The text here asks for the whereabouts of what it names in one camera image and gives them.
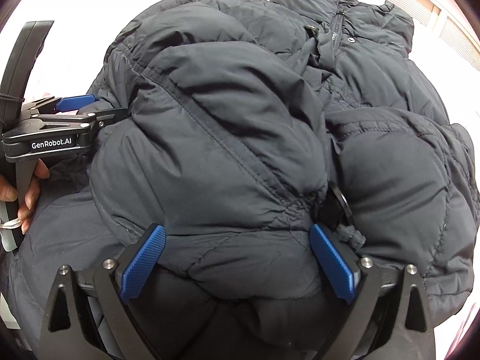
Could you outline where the black puffer down coat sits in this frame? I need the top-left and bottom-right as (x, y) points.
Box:
(1, 0), (479, 359)

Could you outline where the person's left hand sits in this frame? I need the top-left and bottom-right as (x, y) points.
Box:
(0, 159), (50, 234)

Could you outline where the beige slatted headboard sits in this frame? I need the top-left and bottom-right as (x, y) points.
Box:
(386, 0), (479, 70)

